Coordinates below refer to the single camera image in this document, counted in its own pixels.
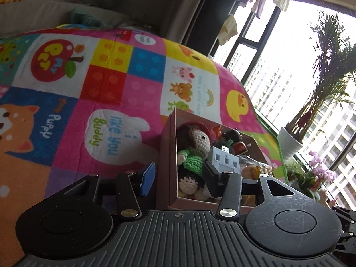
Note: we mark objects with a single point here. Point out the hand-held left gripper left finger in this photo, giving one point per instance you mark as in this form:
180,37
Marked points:
147,178

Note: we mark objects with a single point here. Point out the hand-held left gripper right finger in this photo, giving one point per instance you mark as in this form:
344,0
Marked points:
212,182

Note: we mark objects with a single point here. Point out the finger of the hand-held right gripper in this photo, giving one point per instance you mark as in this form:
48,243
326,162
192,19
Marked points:
345,214
346,242

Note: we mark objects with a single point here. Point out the white toy house block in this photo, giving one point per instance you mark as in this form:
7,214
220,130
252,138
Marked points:
222,158

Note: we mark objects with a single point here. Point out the pink cardboard box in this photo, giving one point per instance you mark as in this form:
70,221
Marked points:
168,158

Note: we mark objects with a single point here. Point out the bread packet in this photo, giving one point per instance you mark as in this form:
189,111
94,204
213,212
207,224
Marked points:
253,169

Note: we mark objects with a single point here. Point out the black toy figure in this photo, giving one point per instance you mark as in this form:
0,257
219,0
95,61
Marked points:
233,136

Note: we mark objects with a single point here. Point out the orange toy figure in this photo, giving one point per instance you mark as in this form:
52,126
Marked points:
217,131

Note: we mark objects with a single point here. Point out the crochet doll green sweater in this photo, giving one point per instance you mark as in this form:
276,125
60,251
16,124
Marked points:
192,141

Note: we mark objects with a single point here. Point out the pink orchid plant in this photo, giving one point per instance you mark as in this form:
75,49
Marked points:
322,169

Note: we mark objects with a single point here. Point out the small green potted plant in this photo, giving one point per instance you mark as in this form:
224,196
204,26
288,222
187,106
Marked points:
299,176

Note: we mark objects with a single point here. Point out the white plant pot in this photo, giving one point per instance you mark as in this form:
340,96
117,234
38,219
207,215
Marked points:
289,144

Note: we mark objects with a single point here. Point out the colourful cartoon play mat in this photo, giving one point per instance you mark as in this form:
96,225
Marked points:
83,103

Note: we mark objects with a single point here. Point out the tall green palm plant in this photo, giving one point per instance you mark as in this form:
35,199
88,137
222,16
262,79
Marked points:
325,69

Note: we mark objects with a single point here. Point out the beige hanging towel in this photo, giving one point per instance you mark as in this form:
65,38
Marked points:
228,29

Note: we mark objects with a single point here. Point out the dark curtain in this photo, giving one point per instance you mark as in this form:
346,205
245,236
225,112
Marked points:
217,11

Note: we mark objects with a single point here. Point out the green cushion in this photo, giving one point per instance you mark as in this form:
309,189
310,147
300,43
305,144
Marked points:
86,18

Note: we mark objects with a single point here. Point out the beige curtain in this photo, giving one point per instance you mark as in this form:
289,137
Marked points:
186,8

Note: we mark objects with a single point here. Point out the beige sofa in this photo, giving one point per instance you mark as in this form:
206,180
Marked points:
41,14

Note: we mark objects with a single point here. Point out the black window frame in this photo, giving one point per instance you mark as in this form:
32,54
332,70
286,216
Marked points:
251,44

